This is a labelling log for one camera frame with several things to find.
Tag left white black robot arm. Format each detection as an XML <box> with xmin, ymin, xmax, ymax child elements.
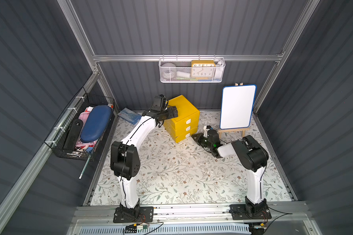
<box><xmin>110</xmin><ymin>95</ymin><xmax>178</xmax><ymax>210</ymax></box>

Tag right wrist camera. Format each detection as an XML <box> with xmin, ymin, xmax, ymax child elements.
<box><xmin>203</xmin><ymin>125</ymin><xmax>212</xmax><ymax>138</ymax></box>

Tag yellow alarm clock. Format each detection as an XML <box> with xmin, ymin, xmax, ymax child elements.
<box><xmin>190</xmin><ymin>60</ymin><xmax>216</xmax><ymax>80</ymax></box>

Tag yellow three-drawer cabinet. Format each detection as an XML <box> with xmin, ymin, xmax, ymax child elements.
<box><xmin>163</xmin><ymin>95</ymin><xmax>200</xmax><ymax>143</ymax></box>

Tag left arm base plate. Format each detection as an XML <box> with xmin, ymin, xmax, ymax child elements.
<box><xmin>113</xmin><ymin>205</ymin><xmax>154</xmax><ymax>223</ymax></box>

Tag pink items in basket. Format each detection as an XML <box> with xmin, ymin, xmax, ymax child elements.
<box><xmin>75</xmin><ymin>106</ymin><xmax>97</xmax><ymax>152</ymax></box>

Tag white board blue frame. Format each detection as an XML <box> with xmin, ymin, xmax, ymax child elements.
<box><xmin>219</xmin><ymin>84</ymin><xmax>257</xmax><ymax>130</ymax></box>

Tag blue oval case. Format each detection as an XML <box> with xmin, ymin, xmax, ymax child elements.
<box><xmin>80</xmin><ymin>105</ymin><xmax>113</xmax><ymax>143</ymax></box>

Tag black object in basket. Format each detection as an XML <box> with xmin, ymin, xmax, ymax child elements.
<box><xmin>62</xmin><ymin>119</ymin><xmax>83</xmax><ymax>153</ymax></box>

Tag black wire side basket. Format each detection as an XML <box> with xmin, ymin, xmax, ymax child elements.
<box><xmin>45</xmin><ymin>89</ymin><xmax>115</xmax><ymax>161</ymax></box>

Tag white wire wall basket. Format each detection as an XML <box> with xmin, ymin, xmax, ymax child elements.
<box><xmin>158</xmin><ymin>57</ymin><xmax>226</xmax><ymax>83</ymax></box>

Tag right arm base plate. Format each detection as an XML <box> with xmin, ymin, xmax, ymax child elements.
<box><xmin>229</xmin><ymin>203</ymin><xmax>272</xmax><ymax>221</ymax></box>

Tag aluminium front rail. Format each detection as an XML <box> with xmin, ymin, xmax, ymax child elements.
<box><xmin>71</xmin><ymin>201</ymin><xmax>312</xmax><ymax>226</ymax></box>

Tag white tape roll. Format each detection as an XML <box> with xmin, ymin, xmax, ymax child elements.
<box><xmin>160</xmin><ymin>63</ymin><xmax>177</xmax><ymax>80</ymax></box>

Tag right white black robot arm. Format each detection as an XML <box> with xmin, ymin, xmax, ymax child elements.
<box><xmin>191</xmin><ymin>126</ymin><xmax>269</xmax><ymax>208</ymax></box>

